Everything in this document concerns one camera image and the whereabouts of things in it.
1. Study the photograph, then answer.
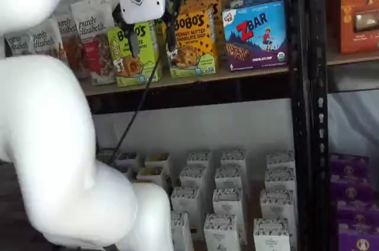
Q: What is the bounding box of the white carton boxes group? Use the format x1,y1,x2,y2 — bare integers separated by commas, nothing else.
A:
165,144,297,251

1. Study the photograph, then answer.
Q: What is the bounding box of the white patterned carton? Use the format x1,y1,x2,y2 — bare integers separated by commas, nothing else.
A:
214,166,249,192
253,217,291,251
264,167,297,192
259,188,297,222
186,150,214,172
171,186,205,233
221,148,248,172
212,188,249,244
265,150,296,172
171,211,195,251
203,213,241,251
179,165,210,191

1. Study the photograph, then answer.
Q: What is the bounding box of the wooden shelf board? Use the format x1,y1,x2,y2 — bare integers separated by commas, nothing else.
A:
326,51,379,66
79,66,291,96

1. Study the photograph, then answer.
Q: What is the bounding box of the white carton with colourful top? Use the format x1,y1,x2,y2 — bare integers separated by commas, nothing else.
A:
144,152,172,175
136,166,167,189

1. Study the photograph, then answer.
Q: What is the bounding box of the large orange illustrated box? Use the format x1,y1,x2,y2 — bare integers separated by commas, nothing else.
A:
339,0,379,55

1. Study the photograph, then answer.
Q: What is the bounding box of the orange Bobo's peanut butter box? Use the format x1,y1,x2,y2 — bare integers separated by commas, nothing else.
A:
161,8,219,79

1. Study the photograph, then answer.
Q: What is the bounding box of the blue Zbar chocolate chip box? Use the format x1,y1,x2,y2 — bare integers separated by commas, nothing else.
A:
221,0,288,72

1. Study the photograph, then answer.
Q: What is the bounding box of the white carton with dark top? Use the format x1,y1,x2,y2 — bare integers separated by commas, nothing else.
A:
117,152,140,169

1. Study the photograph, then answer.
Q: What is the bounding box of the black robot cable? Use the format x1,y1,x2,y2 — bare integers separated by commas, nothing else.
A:
106,0,183,166

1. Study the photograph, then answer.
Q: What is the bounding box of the purple box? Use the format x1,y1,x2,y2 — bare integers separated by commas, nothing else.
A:
329,173,373,203
337,223,379,251
336,199,379,227
330,153,370,178

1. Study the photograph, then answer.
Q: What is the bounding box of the green Bobo's apple pie box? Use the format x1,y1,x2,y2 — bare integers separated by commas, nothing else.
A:
106,21,163,88

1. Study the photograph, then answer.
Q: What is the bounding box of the white red Purely Elizabeth bag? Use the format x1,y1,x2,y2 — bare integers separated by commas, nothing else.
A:
70,0,117,86

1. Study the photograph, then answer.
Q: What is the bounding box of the black metal shelf rack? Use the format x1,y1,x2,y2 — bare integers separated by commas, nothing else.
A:
307,0,379,251
85,0,311,251

